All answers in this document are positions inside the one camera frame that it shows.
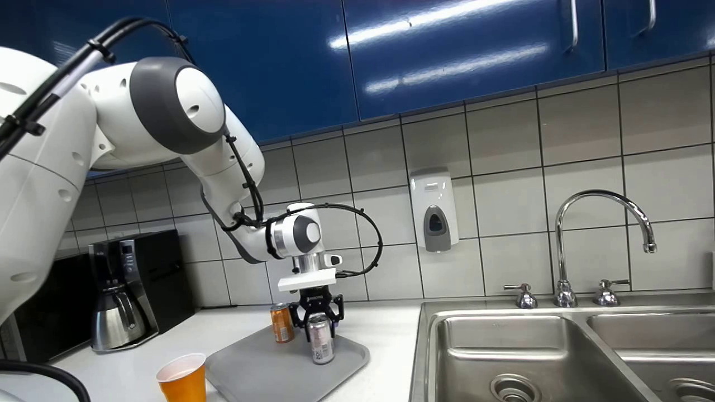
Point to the orange plastic cup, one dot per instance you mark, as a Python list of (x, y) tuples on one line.
[(185, 379)]

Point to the stainless steel double sink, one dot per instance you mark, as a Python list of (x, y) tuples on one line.
[(646, 349)]

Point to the grey plastic tray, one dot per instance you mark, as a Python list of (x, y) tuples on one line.
[(259, 370)]

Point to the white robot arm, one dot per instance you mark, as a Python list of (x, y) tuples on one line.
[(125, 117)]

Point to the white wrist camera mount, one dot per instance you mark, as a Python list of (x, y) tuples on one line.
[(307, 279)]

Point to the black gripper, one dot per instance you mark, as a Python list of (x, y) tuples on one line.
[(317, 299)]

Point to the orange soda can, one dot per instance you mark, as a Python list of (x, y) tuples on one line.
[(282, 324)]

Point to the blue upper cabinets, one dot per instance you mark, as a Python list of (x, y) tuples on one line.
[(294, 68)]

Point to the grey soda can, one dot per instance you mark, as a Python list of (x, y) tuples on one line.
[(320, 337)]

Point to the black microwave oven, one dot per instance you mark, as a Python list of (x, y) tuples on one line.
[(56, 321)]

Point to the steel coffee carafe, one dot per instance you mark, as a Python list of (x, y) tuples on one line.
[(120, 321)]

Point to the black coffee maker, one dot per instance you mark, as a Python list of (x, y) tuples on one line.
[(151, 269)]

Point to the white soap dispenser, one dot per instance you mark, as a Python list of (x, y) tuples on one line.
[(435, 210)]

